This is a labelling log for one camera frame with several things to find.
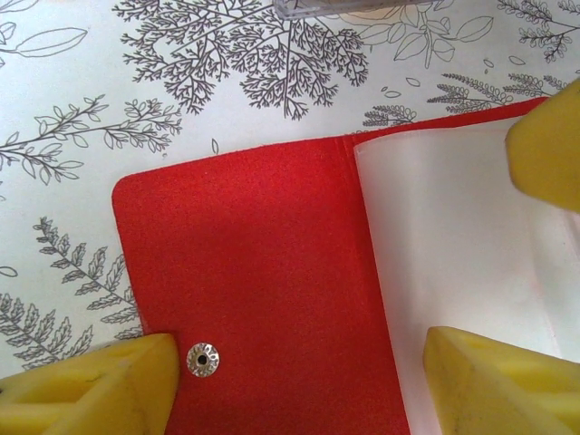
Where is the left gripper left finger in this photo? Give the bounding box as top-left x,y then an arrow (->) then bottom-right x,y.
0,333 -> 180,435

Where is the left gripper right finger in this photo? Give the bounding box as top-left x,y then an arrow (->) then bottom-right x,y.
423,325 -> 580,435

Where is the red card holder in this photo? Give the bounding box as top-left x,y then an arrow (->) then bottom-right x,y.
111,94 -> 580,435

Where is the clear acrylic card stand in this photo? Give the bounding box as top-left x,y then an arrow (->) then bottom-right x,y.
273,0 -> 443,19

